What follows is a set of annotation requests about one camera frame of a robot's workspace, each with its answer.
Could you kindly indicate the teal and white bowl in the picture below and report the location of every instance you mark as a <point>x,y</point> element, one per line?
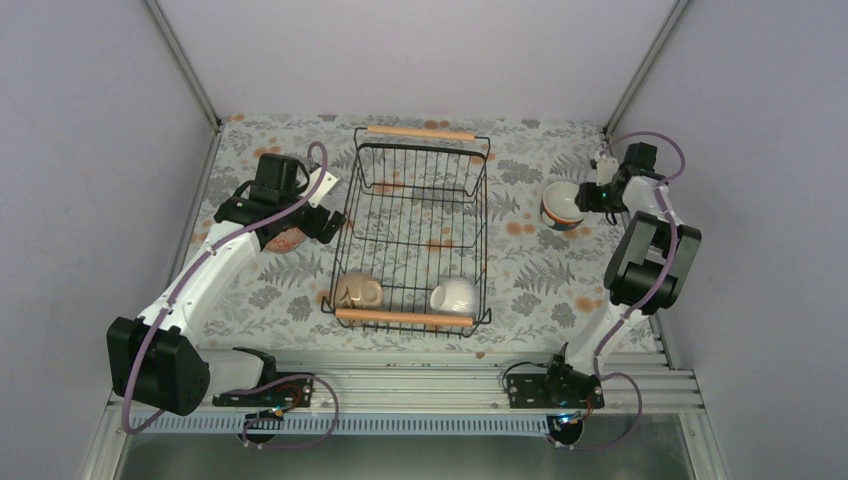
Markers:
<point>561,215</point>

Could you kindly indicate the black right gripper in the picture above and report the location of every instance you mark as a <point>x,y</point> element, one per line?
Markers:
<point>588,200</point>

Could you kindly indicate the orange bowl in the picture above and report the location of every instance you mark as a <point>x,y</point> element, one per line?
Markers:
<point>560,190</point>

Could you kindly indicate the aluminium frame post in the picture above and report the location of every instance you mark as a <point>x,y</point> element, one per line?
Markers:
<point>183,63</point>
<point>656,47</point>

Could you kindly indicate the aluminium frame post right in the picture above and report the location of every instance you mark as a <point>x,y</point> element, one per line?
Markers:
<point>656,47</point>

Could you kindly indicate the aluminium frame post left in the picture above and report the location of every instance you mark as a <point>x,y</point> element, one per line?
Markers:
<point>183,63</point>

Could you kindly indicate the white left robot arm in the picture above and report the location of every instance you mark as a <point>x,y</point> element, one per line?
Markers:
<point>155,357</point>

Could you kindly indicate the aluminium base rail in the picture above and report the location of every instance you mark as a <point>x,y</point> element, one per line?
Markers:
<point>428,416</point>

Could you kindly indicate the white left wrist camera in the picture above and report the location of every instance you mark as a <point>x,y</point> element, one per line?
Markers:
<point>324,187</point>

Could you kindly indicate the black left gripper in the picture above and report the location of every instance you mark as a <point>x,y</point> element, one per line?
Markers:
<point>312,228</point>

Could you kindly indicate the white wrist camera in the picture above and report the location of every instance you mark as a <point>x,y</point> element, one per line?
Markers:
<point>606,167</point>
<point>324,187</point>

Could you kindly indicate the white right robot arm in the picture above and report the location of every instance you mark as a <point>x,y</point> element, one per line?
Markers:
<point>646,271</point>

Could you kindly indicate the beige bowl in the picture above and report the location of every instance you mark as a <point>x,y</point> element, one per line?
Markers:
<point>359,290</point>

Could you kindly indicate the floral patterned table mat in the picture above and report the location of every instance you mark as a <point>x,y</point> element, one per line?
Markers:
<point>543,285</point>

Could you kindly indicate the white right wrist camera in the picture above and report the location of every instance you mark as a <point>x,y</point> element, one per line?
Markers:
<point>606,167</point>

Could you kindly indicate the black wire dish rack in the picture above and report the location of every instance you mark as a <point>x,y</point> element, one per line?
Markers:
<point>416,212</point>

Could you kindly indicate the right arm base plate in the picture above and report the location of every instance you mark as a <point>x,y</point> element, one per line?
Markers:
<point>571,390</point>

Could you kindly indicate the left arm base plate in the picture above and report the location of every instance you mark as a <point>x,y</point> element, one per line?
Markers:
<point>285,395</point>

